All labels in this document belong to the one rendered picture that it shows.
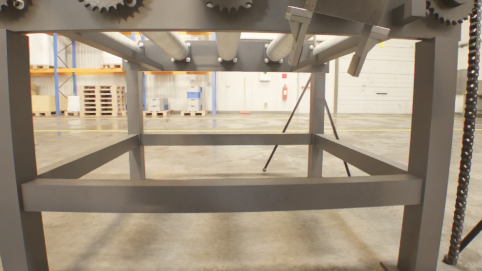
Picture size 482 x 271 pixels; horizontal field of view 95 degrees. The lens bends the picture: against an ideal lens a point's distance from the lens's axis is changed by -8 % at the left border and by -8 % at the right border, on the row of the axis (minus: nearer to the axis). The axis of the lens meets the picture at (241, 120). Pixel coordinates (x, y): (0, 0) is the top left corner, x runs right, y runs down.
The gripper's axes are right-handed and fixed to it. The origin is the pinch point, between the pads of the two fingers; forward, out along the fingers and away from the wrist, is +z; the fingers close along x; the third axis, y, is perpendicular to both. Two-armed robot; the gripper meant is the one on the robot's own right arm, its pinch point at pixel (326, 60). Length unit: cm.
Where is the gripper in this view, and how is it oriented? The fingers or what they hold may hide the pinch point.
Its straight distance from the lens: 51.4
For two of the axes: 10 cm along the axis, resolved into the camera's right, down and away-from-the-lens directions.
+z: -1.8, 8.7, 4.6
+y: 1.1, 4.8, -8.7
